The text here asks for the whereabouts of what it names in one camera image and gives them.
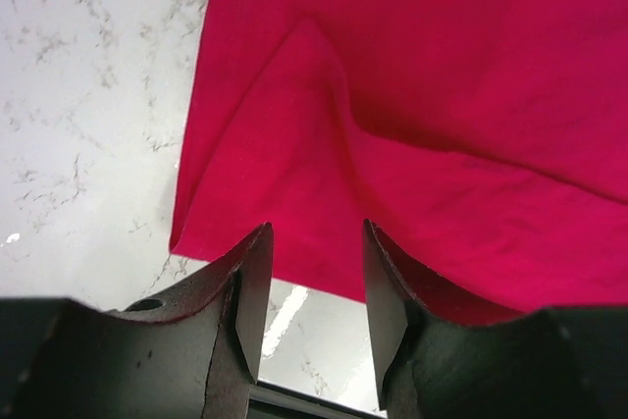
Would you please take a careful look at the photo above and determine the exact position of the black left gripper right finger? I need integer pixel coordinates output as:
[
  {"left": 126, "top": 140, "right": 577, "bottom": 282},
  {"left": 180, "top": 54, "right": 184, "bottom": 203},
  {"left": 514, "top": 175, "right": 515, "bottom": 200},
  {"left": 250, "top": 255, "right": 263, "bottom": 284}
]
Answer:
[{"left": 362, "top": 221, "right": 627, "bottom": 418}]

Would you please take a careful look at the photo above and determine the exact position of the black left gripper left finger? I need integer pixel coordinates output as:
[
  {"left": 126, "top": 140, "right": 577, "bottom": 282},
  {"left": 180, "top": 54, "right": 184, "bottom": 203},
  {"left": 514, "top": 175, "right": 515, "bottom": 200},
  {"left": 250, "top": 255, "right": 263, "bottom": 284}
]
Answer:
[{"left": 1, "top": 224, "right": 273, "bottom": 418}]

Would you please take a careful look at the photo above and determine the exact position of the pink t shirt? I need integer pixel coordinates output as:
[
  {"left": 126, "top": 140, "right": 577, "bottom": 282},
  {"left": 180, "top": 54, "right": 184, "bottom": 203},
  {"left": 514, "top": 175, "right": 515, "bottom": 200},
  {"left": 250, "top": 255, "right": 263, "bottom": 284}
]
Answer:
[{"left": 169, "top": 0, "right": 627, "bottom": 311}]

